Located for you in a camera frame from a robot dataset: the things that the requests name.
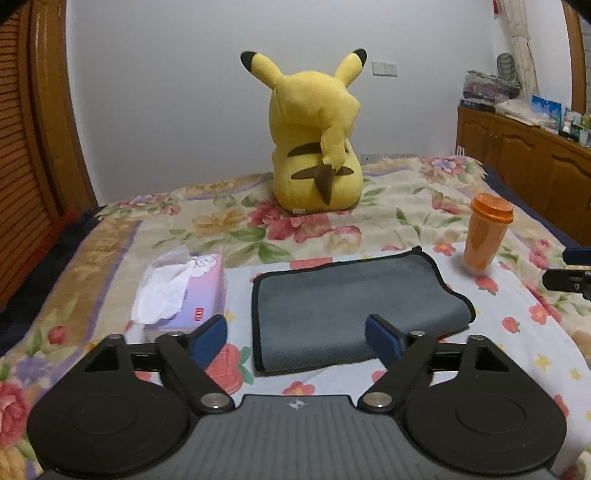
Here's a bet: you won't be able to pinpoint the wooden window frame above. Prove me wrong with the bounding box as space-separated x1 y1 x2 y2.
560 0 591 117

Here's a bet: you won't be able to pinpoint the yellow plush toy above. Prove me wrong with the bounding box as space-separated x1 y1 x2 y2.
240 48 369 214

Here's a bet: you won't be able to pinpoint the wooden cabinet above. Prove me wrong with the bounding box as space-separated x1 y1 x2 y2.
455 105 591 247

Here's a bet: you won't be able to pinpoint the pink tissue box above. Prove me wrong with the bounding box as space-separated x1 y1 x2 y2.
130 246 228 343

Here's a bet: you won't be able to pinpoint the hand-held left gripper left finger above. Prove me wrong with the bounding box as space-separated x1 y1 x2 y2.
83 315 234 415

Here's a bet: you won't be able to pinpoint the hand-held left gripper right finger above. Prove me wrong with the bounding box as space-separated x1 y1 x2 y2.
359 314 509 412

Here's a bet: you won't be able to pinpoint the small bottles on cabinet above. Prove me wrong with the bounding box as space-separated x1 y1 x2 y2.
558 108 591 147

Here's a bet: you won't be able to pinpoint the stack of magazines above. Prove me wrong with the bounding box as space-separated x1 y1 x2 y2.
461 69 524 112

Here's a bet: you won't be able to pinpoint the wooden wardrobe with slatted door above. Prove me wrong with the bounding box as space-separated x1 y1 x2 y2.
0 0 100 308

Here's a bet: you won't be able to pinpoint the white fruit-print sheet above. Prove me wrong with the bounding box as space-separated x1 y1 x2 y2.
203 247 591 480

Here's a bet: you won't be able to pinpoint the floral blanket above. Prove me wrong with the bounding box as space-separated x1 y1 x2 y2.
0 155 591 480

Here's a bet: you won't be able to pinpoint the grey round fan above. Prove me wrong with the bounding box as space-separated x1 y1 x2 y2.
496 52 521 77

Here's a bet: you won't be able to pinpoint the pile of papers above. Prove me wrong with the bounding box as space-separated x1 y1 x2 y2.
494 99 560 134

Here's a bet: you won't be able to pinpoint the pale curtain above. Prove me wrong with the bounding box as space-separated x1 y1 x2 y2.
501 0 542 101

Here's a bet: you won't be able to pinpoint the orange plastic cup with lid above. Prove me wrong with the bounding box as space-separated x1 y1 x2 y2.
463 193 515 276

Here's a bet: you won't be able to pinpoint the blue printed box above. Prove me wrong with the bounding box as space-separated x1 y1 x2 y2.
530 94 564 121

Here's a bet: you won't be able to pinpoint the grey towel with black edge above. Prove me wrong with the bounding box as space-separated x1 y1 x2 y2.
252 246 476 378

